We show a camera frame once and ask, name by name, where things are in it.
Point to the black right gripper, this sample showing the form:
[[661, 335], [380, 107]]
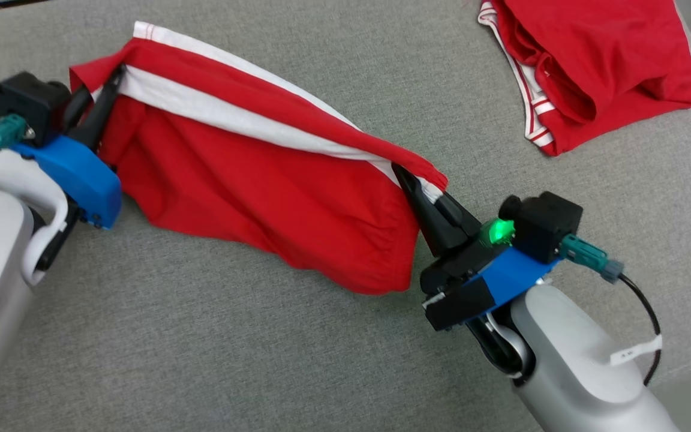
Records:
[[465, 264]]

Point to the red white-striped shorts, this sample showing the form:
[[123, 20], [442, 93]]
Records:
[[261, 204]]

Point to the red white shorts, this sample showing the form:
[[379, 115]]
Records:
[[609, 60]]

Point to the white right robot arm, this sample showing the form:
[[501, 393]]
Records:
[[579, 372]]

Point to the grey fabric sofa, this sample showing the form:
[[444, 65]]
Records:
[[321, 360]]

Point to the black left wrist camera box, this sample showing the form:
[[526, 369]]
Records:
[[27, 99]]

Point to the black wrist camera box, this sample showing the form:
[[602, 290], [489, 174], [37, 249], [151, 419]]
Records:
[[546, 225], [27, 99]]

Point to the blue left camera mount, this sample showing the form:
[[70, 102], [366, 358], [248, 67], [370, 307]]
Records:
[[81, 180]]

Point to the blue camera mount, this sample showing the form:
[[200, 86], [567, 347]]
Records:
[[81, 180], [513, 279]]

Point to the blue right camera mount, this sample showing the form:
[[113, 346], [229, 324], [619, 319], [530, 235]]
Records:
[[513, 279]]

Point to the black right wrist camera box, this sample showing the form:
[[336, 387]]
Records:
[[546, 225]]

